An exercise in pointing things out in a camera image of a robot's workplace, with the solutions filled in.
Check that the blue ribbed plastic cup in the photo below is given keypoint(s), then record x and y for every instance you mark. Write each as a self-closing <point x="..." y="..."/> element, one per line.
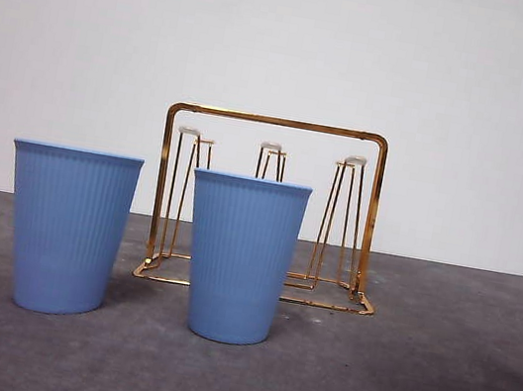
<point x="65" y="233"/>
<point x="239" y="262"/>

